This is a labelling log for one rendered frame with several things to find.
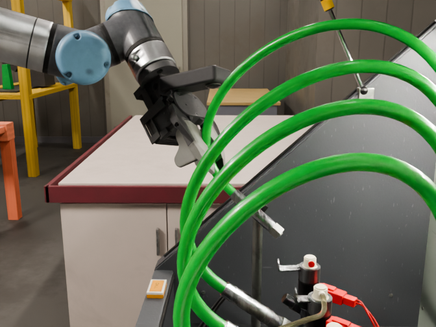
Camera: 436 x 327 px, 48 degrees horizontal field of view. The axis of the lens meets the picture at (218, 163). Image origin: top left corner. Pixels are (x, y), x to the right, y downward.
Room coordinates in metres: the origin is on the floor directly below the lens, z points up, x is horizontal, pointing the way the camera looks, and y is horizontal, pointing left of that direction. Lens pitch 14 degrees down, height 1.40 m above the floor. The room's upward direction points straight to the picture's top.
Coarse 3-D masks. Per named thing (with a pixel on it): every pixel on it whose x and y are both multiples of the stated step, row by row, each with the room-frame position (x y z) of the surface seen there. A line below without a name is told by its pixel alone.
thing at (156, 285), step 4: (152, 280) 0.84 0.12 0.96; (156, 280) 0.84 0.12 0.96; (160, 280) 0.84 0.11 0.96; (152, 284) 0.82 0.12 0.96; (156, 284) 0.82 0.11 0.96; (160, 284) 0.82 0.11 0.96; (152, 288) 0.81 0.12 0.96; (156, 288) 0.81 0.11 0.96; (160, 288) 0.81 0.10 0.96; (164, 292) 0.81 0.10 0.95; (148, 296) 0.80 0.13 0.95; (152, 296) 0.80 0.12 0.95; (156, 296) 0.80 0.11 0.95; (160, 296) 0.79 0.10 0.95
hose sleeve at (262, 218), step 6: (234, 192) 0.72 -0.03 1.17; (240, 192) 0.72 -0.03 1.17; (234, 198) 0.72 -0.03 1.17; (240, 198) 0.71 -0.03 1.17; (258, 210) 0.71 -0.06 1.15; (252, 216) 0.70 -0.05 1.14; (258, 216) 0.70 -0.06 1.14; (264, 216) 0.70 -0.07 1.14; (258, 222) 0.70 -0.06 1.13; (264, 222) 0.70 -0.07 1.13; (270, 222) 0.70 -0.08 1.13; (270, 228) 0.69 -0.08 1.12
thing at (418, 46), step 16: (288, 32) 0.69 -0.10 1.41; (304, 32) 0.68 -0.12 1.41; (320, 32) 0.67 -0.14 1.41; (384, 32) 0.63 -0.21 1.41; (400, 32) 0.63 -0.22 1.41; (272, 48) 0.70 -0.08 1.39; (416, 48) 0.62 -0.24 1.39; (240, 64) 0.72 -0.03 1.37; (432, 64) 0.61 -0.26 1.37; (224, 80) 0.73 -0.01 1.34; (224, 96) 0.73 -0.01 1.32; (208, 112) 0.74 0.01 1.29; (208, 128) 0.74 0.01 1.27; (208, 144) 0.74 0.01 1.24
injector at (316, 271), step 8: (304, 272) 0.58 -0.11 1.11; (312, 272) 0.58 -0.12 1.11; (320, 272) 0.59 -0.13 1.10; (304, 280) 0.58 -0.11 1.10; (312, 280) 0.58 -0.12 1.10; (304, 288) 0.58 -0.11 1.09; (312, 288) 0.58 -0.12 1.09; (288, 296) 0.59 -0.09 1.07; (288, 304) 0.59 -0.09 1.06; (296, 304) 0.59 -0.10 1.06; (304, 304) 0.58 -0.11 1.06; (296, 312) 0.59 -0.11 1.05; (304, 312) 0.58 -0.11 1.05
